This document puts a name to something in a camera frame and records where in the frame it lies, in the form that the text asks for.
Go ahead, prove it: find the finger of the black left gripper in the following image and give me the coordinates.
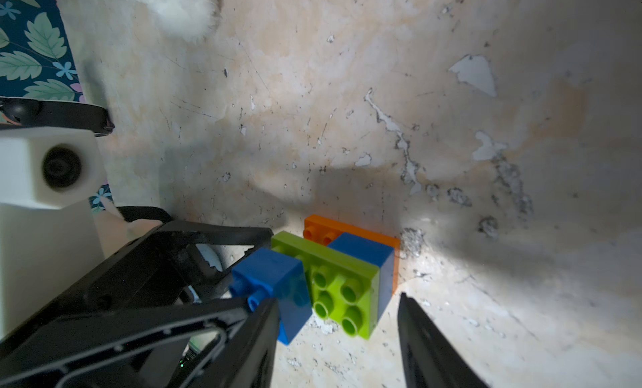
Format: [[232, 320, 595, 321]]
[[1, 299, 249, 387], [1, 221, 273, 358]]

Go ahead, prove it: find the white teddy bear pink shirt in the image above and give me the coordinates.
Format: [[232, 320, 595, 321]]
[[133, 0, 221, 43]]

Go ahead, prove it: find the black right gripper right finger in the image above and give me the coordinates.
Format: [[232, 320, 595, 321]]
[[397, 294, 487, 388]]

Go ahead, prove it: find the green lego brick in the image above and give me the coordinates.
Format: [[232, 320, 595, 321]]
[[271, 231, 377, 340]]

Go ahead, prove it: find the orange lego brick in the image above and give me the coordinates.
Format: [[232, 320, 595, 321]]
[[303, 215, 401, 294]]

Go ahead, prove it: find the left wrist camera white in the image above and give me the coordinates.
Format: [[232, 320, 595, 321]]
[[1, 127, 106, 337]]

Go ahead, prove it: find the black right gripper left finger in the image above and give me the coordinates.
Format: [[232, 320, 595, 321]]
[[190, 299, 279, 387]]

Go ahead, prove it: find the small blue lego brick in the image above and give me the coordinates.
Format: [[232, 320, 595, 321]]
[[229, 248, 312, 346], [329, 232, 400, 322]]

